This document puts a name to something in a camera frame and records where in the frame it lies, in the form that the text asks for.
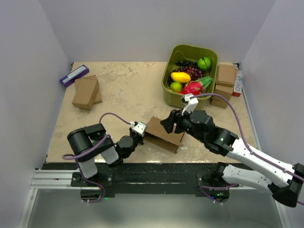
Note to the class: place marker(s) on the folded cardboard box left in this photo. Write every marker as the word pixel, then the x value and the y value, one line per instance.
pixel 87 92

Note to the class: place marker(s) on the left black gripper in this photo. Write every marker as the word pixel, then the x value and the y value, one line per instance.
pixel 141 142

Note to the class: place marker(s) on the yellow mango toy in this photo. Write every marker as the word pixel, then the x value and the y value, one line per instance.
pixel 180 77

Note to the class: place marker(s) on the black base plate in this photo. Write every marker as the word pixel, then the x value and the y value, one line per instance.
pixel 197 179

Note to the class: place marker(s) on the folded cardboard box lower right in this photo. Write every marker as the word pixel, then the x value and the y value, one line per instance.
pixel 225 92

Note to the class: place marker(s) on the green round melon toy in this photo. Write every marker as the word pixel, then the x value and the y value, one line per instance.
pixel 204 63

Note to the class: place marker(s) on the green lime toy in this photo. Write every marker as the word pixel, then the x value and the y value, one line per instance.
pixel 176 87

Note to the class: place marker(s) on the white red carton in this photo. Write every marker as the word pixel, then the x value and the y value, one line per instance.
pixel 237 91

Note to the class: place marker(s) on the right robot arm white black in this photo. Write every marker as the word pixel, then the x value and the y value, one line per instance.
pixel 283 180

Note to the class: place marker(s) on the purple rectangular box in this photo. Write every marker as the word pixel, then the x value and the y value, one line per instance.
pixel 70 78

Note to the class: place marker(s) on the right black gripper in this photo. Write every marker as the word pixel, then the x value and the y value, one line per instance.
pixel 175 117

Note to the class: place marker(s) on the red grape bunch in basket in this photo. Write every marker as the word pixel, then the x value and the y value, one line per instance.
pixel 194 73

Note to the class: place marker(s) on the brown cardboard paper box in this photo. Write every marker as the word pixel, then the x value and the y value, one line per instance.
pixel 156 134

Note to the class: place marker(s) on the green plastic basket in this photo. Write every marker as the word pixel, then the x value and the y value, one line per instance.
pixel 187 52

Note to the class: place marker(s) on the dark purple grape bunch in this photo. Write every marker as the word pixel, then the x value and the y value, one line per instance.
pixel 187 63

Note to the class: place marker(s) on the folded cardboard box top right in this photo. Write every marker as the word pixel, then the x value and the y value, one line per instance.
pixel 226 75

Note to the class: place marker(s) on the folded cardboard box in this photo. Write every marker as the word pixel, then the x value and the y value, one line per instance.
pixel 225 92
pixel 226 75
pixel 87 92

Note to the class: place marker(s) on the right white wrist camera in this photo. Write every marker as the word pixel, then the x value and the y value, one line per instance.
pixel 190 102

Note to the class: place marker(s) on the pink dragon fruit toy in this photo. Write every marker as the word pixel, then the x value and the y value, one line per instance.
pixel 197 87

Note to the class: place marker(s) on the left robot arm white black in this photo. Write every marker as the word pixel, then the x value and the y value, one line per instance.
pixel 88 142

